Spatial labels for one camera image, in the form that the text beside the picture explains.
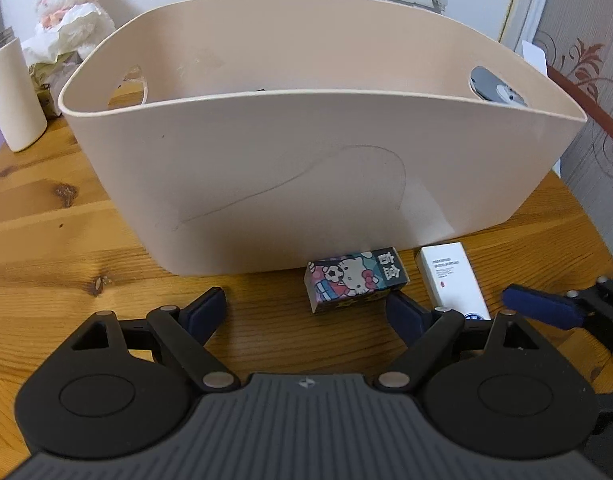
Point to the white slim carton box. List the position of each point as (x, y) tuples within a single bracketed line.
[(450, 280)]

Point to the beige plastic storage basket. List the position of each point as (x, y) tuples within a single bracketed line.
[(243, 136)]

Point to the black cartoon blind box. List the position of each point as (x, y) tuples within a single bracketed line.
[(338, 282)]

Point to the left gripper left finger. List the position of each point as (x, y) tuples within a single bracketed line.
[(181, 334)]

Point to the white phone stand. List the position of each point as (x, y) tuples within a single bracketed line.
[(520, 89)]

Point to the cream thermos bottle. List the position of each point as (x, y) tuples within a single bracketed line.
[(22, 120)]

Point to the tissue box with tissue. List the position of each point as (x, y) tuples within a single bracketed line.
[(49, 79)]

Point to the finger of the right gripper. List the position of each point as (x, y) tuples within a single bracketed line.
[(558, 311)]

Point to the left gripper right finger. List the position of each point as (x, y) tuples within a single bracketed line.
[(430, 336)]

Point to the white plush lamb toy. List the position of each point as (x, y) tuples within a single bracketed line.
[(64, 27)]

